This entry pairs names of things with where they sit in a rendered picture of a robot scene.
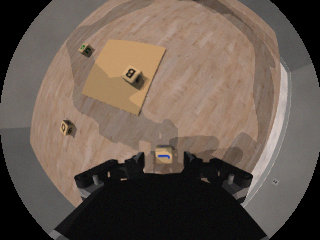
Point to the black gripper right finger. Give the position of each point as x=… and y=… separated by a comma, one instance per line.
x=234, y=180

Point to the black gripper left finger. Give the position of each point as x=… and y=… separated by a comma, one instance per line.
x=96, y=177

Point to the small tan letter block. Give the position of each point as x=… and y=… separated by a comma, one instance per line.
x=132, y=75
x=85, y=49
x=66, y=127
x=163, y=154

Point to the tan flat mat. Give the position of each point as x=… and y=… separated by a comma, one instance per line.
x=104, y=82

